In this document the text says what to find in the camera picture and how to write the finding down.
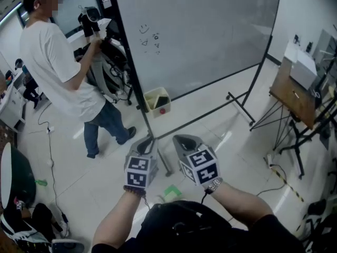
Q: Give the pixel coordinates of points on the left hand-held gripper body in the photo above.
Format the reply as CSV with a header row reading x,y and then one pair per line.
x,y
135,179

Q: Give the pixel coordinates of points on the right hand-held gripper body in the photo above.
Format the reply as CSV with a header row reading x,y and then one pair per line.
x,y
208,174

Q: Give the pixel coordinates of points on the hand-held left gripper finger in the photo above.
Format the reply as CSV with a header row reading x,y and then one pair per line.
x,y
154,151
139,149

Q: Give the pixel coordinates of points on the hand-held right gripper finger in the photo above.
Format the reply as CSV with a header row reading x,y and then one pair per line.
x,y
180,151
194,142

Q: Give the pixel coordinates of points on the cream plastic bin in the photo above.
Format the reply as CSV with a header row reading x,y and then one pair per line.
x,y
154,112

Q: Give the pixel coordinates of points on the person's right forearm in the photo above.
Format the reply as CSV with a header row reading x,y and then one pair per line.
x,y
237,199

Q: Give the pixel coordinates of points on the person's left forearm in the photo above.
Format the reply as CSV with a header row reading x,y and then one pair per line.
x,y
116,220

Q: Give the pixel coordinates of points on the whiteboard on black rolling stand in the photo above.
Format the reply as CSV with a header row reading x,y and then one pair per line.
x,y
197,35

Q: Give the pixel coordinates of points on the silver metal wristwatch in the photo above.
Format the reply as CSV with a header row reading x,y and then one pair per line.
x,y
214,185

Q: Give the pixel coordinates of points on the green floor tape marker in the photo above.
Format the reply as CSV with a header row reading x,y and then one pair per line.
x,y
172,191

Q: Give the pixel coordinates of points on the red round sticker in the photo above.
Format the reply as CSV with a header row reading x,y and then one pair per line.
x,y
163,111

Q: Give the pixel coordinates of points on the person's black shirt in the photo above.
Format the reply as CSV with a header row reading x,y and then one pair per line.
x,y
189,233

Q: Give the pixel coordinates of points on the white power strip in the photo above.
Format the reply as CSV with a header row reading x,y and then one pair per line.
x,y
50,129
269,160

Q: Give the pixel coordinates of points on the yellow black floor tape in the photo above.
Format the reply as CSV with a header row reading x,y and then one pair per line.
x,y
292,188

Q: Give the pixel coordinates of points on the black mesh office chair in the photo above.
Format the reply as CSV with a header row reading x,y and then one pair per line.
x,y
116,59

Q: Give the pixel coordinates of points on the black metal rolling stand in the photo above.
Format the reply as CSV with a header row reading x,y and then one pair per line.
x,y
298,149

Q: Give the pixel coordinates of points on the green plastic bottle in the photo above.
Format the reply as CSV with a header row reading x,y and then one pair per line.
x,y
41,182

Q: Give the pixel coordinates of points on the dark green armchair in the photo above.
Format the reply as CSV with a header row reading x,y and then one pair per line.
x,y
23,178

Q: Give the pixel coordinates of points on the small marker pen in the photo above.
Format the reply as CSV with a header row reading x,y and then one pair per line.
x,y
296,94

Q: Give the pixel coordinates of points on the black armchair with star base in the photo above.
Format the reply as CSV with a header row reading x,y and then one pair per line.
x,y
323,223

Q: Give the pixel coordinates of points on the white round table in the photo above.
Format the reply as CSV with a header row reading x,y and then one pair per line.
x,y
7,175

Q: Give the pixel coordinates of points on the white rectangular case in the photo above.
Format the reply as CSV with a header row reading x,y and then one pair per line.
x,y
304,71

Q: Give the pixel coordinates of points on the white bench counter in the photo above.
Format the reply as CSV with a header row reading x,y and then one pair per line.
x,y
105,22

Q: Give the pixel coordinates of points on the white low cabinet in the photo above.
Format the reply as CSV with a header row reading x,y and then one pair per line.
x,y
291,52

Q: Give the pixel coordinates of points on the white desk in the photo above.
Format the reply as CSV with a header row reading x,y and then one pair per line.
x,y
13,107

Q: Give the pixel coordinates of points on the small black device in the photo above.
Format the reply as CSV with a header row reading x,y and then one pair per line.
x,y
296,39
309,47

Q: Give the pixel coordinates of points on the black coat rack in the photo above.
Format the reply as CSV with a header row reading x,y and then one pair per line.
x,y
330,57

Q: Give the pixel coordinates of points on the grey metal cabinet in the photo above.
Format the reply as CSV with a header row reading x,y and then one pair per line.
x,y
325,45

